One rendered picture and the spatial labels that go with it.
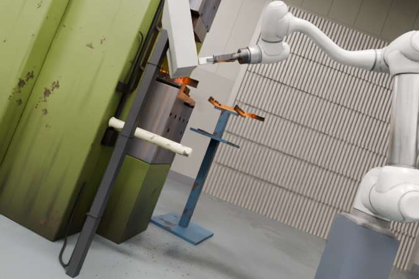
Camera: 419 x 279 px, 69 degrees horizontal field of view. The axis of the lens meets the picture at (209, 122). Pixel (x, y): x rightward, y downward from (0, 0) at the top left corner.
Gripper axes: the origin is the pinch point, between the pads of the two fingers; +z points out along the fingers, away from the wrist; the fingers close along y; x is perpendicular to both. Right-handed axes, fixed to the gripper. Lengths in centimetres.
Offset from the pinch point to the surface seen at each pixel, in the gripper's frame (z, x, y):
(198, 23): -7.2, 27.5, 37.4
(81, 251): 65, -72, -12
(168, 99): 17.9, -14.6, 31.3
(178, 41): 15.1, 4.3, -27.0
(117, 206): 54, -69, 33
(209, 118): -55, -40, 277
